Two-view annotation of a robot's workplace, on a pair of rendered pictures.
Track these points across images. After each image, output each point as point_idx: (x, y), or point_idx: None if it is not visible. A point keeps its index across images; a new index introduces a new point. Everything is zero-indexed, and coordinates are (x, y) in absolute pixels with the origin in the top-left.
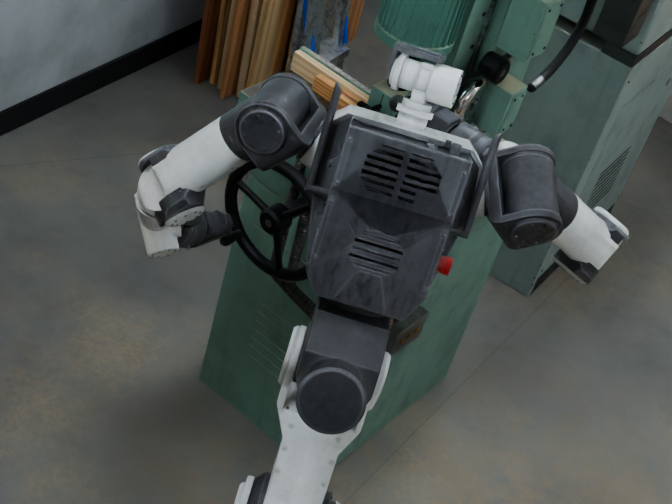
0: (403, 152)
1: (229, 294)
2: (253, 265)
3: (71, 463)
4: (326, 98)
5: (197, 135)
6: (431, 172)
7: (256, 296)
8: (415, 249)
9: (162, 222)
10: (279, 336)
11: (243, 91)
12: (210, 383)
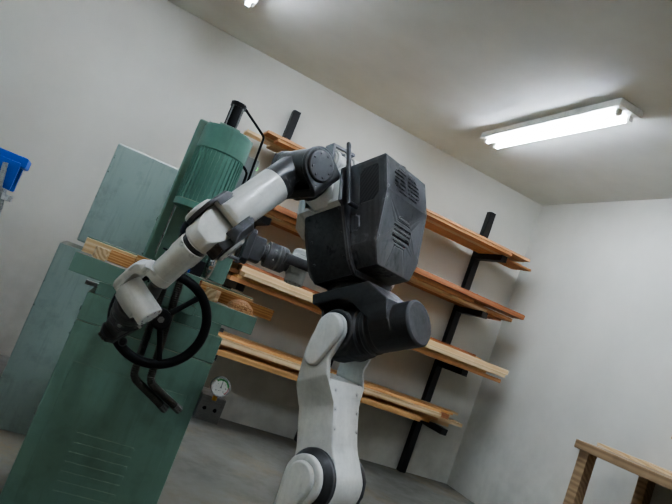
0: (405, 173)
1: (36, 439)
2: (72, 399)
3: None
4: (121, 264)
5: (255, 179)
6: (415, 186)
7: (72, 428)
8: (414, 231)
9: (223, 251)
10: (95, 456)
11: (78, 252)
12: None
